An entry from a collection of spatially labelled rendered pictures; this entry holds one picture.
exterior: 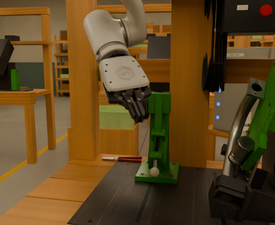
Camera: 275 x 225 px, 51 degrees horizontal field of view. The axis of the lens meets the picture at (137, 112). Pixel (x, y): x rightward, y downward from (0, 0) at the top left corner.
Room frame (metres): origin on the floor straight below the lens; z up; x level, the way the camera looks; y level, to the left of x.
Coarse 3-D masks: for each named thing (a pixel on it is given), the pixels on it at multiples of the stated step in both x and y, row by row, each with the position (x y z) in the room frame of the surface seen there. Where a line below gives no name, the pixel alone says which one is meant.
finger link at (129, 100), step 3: (123, 90) 0.65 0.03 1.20; (123, 93) 0.64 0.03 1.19; (126, 93) 0.64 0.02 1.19; (123, 96) 0.64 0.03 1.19; (126, 96) 0.64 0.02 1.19; (129, 96) 0.64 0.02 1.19; (126, 99) 0.63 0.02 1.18; (129, 99) 0.64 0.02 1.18; (129, 102) 0.63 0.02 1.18; (126, 108) 0.64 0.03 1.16
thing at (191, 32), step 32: (96, 0) 1.16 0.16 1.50; (192, 0) 1.01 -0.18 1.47; (192, 32) 1.00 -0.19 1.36; (96, 64) 1.14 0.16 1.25; (192, 64) 1.00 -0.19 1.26; (96, 96) 1.13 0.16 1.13; (192, 96) 1.00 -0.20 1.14; (96, 128) 1.12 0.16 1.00; (192, 128) 1.00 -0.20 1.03; (192, 160) 1.00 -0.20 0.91
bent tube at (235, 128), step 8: (256, 80) 0.71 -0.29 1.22; (248, 88) 0.69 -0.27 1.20; (256, 88) 0.72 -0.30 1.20; (264, 88) 0.69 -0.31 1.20; (248, 96) 0.71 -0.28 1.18; (256, 96) 0.68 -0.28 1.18; (240, 104) 0.75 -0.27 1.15; (248, 104) 0.72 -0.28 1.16; (240, 112) 0.75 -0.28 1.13; (248, 112) 0.75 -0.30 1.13; (240, 120) 0.75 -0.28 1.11; (232, 128) 0.76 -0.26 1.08; (240, 128) 0.75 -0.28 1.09; (232, 136) 0.75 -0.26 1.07; (240, 136) 0.75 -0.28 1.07; (232, 144) 0.73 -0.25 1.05; (224, 160) 0.70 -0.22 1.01; (224, 168) 0.68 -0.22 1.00; (232, 168) 0.67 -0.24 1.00; (232, 176) 0.66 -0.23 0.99
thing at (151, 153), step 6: (156, 132) 0.87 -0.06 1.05; (162, 132) 0.86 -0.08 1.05; (150, 138) 0.89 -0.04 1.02; (156, 138) 0.86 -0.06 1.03; (162, 138) 0.87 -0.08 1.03; (150, 144) 0.87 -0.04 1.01; (156, 144) 0.85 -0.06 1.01; (162, 144) 0.87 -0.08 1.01; (150, 150) 0.86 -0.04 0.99; (156, 150) 0.83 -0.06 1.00; (162, 150) 0.85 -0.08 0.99; (150, 156) 0.81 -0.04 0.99; (156, 156) 0.81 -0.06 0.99; (162, 156) 0.83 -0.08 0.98; (150, 162) 0.84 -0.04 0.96; (162, 162) 0.83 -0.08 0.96
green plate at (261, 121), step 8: (272, 64) 0.71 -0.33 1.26; (272, 72) 0.68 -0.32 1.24; (272, 80) 0.66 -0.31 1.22; (272, 88) 0.64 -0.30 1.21; (264, 96) 0.68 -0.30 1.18; (272, 96) 0.62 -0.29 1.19; (264, 104) 0.66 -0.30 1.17; (272, 104) 0.60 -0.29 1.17; (256, 112) 0.70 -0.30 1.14; (264, 112) 0.63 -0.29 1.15; (272, 112) 0.60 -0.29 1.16; (256, 120) 0.68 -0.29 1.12; (264, 120) 0.61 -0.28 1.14; (272, 120) 0.61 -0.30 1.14; (256, 128) 0.65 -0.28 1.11; (264, 128) 0.60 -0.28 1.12; (272, 128) 0.61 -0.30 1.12; (248, 136) 0.70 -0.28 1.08
